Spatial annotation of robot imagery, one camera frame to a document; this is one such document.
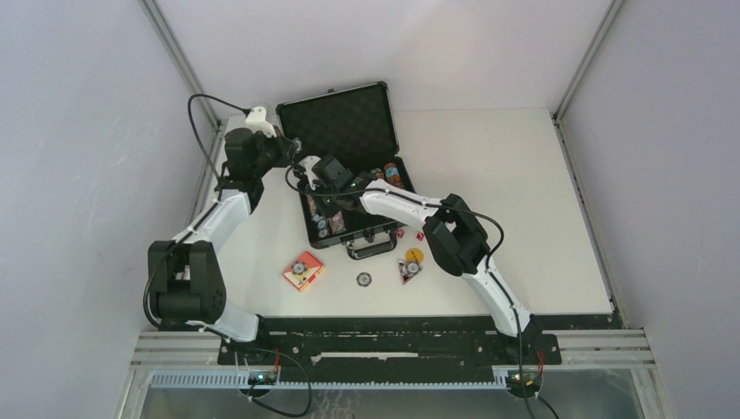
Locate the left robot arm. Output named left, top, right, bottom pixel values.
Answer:
left=142, top=127, right=301, bottom=364

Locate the black mounting base plate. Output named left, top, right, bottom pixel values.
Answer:
left=217, top=315, right=622, bottom=384

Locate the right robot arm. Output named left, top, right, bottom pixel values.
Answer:
left=298, top=156, right=542, bottom=363

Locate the far left chip row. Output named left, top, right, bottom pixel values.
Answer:
left=307, top=196, right=330, bottom=238

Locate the black poker case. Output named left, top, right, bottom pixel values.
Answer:
left=276, top=81, right=415, bottom=260

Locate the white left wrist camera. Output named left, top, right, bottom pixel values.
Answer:
left=245, top=106, right=278, bottom=138

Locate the white slotted cable duct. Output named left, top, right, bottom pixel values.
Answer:
left=148, top=369, right=510, bottom=390

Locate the circuit board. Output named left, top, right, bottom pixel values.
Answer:
left=506, top=373, right=540, bottom=387
left=248, top=372, right=277, bottom=387

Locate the left circuit board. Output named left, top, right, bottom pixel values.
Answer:
left=248, top=372, right=277, bottom=387

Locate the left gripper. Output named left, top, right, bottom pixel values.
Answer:
left=250, top=127, right=298, bottom=178

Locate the right circuit board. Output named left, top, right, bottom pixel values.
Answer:
left=506, top=373, right=540, bottom=387

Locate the red triangular dealer button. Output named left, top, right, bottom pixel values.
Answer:
left=398, top=260, right=422, bottom=285

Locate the red playing card box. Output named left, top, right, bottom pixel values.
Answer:
left=282, top=251, right=325, bottom=292

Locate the purple chip row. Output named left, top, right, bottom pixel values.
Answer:
left=328, top=211, right=346, bottom=235

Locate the yellow round button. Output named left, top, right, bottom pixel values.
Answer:
left=405, top=248, right=424, bottom=264

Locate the far right chip row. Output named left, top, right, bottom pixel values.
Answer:
left=383, top=162, right=405, bottom=189

